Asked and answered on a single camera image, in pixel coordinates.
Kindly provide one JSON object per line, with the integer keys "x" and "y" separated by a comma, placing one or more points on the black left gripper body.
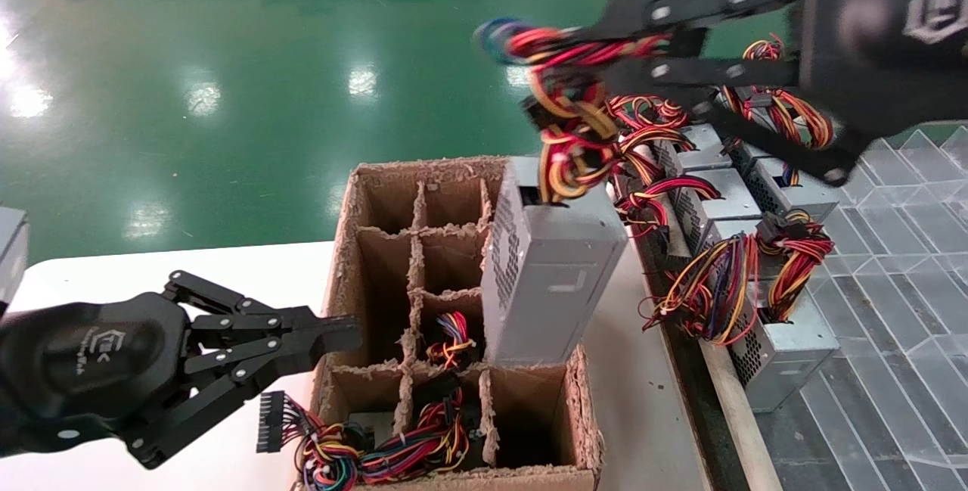
{"x": 91, "y": 358}

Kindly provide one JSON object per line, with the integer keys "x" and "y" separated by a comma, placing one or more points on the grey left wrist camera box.
{"x": 11, "y": 249}

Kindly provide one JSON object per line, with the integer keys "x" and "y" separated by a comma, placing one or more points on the transparent acrylic rack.
{"x": 907, "y": 324}

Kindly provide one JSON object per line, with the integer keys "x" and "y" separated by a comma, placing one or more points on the power supply with black connector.
{"x": 423, "y": 445}

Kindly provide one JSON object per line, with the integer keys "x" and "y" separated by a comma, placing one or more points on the brown cardboard box with dividers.
{"x": 389, "y": 264}

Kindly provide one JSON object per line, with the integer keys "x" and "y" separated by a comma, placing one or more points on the power supply with comb connector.
{"x": 329, "y": 461}

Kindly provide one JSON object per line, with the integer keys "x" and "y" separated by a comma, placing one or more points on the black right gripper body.
{"x": 892, "y": 29}

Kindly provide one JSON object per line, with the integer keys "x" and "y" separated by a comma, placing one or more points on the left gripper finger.
{"x": 302, "y": 324}
{"x": 272, "y": 362}

